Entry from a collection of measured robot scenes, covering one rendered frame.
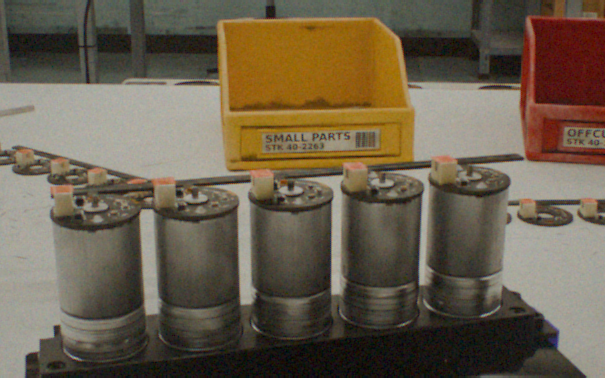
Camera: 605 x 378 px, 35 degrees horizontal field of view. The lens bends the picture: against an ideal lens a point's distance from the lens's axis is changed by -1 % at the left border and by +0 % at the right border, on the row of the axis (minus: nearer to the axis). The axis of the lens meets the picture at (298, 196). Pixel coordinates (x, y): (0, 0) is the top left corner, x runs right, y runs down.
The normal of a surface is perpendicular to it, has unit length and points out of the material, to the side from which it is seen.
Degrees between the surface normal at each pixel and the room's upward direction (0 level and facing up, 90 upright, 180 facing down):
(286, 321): 90
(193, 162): 0
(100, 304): 90
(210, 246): 90
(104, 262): 90
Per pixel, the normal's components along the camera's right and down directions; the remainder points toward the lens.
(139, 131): 0.00, -0.94
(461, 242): -0.22, 0.32
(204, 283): 0.21, 0.33
